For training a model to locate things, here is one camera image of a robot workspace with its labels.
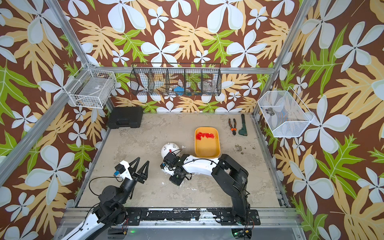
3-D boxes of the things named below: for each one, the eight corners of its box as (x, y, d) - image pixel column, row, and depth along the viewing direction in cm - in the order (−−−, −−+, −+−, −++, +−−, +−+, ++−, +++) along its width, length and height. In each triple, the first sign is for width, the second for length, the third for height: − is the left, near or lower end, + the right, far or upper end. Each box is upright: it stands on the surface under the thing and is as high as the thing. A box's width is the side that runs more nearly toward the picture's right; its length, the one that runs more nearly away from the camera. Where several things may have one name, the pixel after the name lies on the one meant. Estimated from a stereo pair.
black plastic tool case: (108, 129, 113) (103, 123, 108) (116, 112, 126) (112, 105, 120) (139, 129, 114) (137, 123, 108) (144, 112, 126) (142, 105, 120)
